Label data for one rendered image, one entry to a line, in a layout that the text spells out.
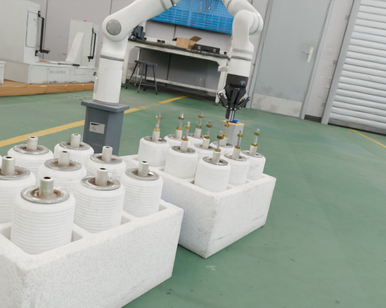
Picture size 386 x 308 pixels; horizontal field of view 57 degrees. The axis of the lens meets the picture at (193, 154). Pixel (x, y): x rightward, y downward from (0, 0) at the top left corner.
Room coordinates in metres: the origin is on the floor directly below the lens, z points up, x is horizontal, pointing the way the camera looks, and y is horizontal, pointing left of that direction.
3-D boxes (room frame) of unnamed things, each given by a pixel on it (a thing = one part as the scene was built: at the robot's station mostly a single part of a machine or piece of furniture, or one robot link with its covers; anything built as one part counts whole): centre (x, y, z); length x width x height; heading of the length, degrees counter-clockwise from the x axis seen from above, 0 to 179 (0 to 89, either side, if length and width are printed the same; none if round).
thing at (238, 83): (1.24, -0.10, 0.46); 0.08 x 0.08 x 0.09
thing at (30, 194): (0.54, 0.23, 0.25); 0.08 x 0.08 x 0.01
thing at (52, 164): (0.71, 0.26, 0.25); 0.08 x 0.08 x 0.01
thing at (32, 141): (0.77, 0.36, 0.26); 0.02 x 0.02 x 0.03
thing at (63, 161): (0.71, 0.26, 0.26); 0.02 x 0.02 x 0.03
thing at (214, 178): (0.99, -0.07, 0.16); 0.10 x 0.10 x 0.18
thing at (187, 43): (6.03, 0.44, 0.87); 0.40 x 0.30 x 0.23; 69
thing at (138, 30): (5.70, 1.18, 0.87); 0.41 x 0.17 x 0.25; 173
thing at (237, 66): (1.26, -0.09, 0.53); 0.11 x 0.09 x 0.06; 26
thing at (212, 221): (1.15, -0.04, 0.09); 0.39 x 0.39 x 0.18; 56
